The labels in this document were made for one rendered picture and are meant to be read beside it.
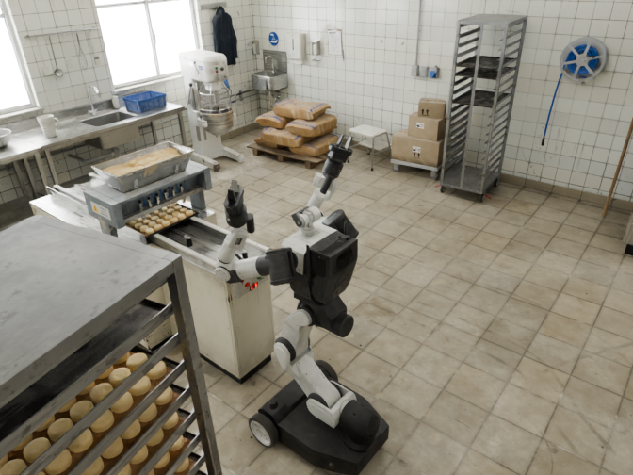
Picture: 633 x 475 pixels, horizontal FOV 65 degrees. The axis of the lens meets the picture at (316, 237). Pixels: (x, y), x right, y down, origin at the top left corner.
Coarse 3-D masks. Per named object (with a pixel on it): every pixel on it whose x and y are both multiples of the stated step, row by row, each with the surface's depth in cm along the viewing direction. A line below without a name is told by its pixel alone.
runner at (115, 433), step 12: (180, 372) 123; (168, 384) 119; (156, 396) 116; (144, 408) 113; (132, 420) 110; (120, 432) 107; (108, 444) 105; (96, 456) 103; (72, 468) 98; (84, 468) 100
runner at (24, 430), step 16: (160, 320) 112; (144, 336) 108; (112, 352) 101; (96, 368) 98; (80, 384) 95; (64, 400) 92; (32, 416) 87; (48, 416) 90; (16, 432) 84; (32, 432) 87; (0, 448) 82
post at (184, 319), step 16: (176, 256) 108; (176, 272) 109; (176, 288) 111; (176, 304) 113; (176, 320) 116; (192, 320) 118; (192, 336) 119; (192, 352) 120; (192, 368) 122; (192, 384) 126; (192, 400) 130; (208, 416) 133; (208, 432) 135; (208, 448) 138; (208, 464) 142
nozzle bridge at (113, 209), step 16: (176, 176) 316; (192, 176) 320; (208, 176) 331; (96, 192) 297; (112, 192) 296; (128, 192) 296; (144, 192) 295; (192, 192) 329; (96, 208) 296; (112, 208) 283; (128, 208) 300; (144, 208) 306; (112, 224) 291
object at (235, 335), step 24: (192, 240) 312; (216, 240) 311; (192, 264) 289; (168, 288) 322; (192, 288) 301; (216, 288) 283; (264, 288) 302; (192, 312) 314; (216, 312) 294; (240, 312) 291; (264, 312) 309; (216, 336) 307; (240, 336) 297; (264, 336) 317; (216, 360) 320; (240, 360) 304; (264, 360) 330
